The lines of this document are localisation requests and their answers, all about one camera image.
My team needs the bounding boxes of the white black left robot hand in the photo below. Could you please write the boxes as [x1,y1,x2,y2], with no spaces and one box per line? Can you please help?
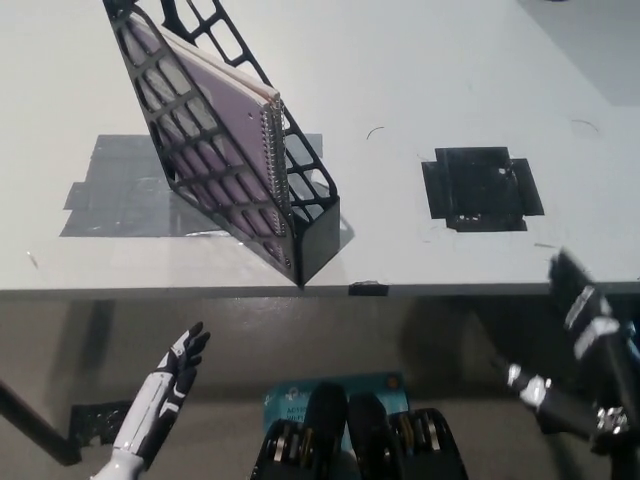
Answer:
[110,321,211,471]

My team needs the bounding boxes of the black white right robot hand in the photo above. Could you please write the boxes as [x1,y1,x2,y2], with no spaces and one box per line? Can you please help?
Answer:
[503,247,640,451]

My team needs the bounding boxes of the purple spiral notebook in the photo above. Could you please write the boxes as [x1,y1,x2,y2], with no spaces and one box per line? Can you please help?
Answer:
[119,12,290,266]

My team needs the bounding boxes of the black lattice magazine stand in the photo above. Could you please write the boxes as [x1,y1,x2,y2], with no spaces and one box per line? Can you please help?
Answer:
[101,0,342,289]

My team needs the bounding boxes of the grey upright table leg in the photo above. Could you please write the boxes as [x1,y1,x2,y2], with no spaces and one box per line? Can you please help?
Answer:
[69,298,116,406]

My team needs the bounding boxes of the black slanted table leg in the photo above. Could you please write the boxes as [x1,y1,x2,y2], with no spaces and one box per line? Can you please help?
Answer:
[0,382,84,466]

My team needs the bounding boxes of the grey tape patch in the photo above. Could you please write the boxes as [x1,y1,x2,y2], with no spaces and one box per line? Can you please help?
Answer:
[59,133,356,241]

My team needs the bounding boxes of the black tape square patch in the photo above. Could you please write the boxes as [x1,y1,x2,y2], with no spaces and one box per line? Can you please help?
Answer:
[420,146,545,233]

